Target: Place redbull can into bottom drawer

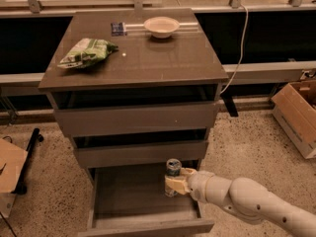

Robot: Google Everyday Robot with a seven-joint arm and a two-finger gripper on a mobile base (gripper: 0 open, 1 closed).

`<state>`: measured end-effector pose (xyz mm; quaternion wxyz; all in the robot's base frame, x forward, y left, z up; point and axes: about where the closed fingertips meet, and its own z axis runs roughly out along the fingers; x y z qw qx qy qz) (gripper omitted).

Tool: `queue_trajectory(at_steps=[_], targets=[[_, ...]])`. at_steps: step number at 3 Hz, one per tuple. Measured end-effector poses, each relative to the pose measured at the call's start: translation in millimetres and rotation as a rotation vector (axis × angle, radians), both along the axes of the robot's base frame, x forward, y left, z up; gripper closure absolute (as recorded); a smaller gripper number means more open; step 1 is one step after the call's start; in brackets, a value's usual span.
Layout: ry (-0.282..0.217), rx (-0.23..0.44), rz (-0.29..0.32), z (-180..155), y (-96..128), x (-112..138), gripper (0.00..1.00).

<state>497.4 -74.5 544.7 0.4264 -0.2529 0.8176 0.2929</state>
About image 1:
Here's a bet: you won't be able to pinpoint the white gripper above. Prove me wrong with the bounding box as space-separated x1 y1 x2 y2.
165 168 214 202

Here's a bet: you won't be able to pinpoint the redbull can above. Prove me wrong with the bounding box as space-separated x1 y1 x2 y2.
164 158 183 198

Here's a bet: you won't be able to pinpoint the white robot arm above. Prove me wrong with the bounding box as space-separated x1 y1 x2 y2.
165 163 316 237

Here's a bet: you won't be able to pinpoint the open bottom grey drawer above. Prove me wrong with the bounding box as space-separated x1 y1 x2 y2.
78 163 213 237

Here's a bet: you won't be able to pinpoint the middle grey drawer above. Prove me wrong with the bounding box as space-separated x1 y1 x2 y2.
74 140 208 168

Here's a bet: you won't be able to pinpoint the grey drawer cabinet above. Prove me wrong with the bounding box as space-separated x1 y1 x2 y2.
38 7 230 237

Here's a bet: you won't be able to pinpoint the top grey drawer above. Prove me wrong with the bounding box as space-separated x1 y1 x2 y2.
54 103 218 137

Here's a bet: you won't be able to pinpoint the cardboard box right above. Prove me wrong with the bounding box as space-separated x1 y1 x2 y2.
272 80 316 159

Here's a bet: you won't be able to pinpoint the white bowl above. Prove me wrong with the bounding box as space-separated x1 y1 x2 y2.
144 17 180 39

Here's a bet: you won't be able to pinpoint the green chip bag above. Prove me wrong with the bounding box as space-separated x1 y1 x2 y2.
58 39 119 69

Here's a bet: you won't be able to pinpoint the black stand leg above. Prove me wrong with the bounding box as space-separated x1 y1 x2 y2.
13 128 43 195

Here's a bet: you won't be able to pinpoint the small blue packet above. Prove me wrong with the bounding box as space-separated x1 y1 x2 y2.
111 22 127 37

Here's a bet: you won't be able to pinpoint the black bracket under rail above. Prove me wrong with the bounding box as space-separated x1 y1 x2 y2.
221 93 238 118

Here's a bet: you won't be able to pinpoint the white power cable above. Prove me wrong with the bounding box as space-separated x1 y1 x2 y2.
219 3 250 96

